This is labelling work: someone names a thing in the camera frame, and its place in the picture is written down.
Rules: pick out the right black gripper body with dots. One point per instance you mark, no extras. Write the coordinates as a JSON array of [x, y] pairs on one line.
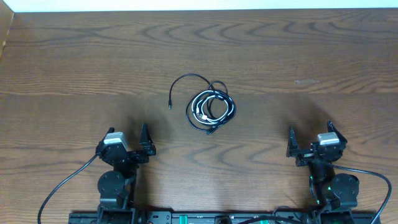
[[305, 158]]

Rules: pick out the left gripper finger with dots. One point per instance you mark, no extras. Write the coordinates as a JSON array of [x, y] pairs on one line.
[[110, 130], [146, 142]]

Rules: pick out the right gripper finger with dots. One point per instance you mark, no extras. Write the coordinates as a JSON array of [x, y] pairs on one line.
[[332, 129], [292, 147]]

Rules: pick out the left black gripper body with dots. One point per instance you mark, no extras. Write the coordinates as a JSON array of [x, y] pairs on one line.
[[137, 158]]

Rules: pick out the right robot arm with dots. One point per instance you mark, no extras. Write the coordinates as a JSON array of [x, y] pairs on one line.
[[336, 194]]

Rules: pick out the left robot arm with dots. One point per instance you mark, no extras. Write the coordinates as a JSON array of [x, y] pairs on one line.
[[117, 187]]

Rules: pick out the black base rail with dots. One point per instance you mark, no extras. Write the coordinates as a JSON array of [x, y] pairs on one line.
[[187, 218]]

